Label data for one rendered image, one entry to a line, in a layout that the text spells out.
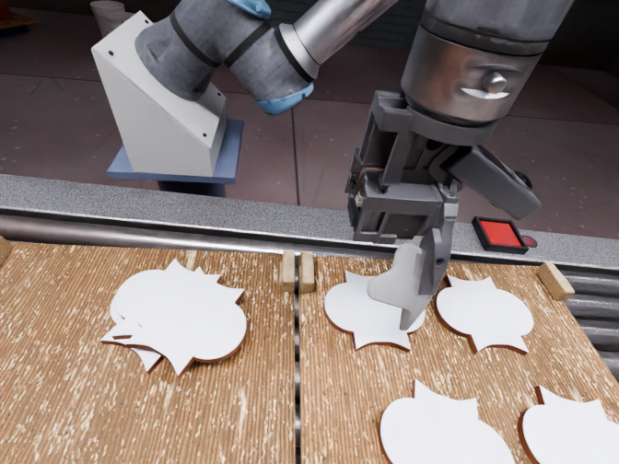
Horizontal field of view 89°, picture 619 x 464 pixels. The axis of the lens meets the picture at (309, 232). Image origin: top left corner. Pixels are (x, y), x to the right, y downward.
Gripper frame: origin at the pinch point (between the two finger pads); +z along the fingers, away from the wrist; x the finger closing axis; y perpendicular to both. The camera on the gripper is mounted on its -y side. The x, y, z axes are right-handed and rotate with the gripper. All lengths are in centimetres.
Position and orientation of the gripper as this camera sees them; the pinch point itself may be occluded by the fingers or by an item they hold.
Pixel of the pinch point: (392, 271)
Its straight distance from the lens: 38.8
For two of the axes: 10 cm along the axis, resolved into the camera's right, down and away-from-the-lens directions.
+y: -9.9, -0.5, -1.1
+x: 0.4, 7.3, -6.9
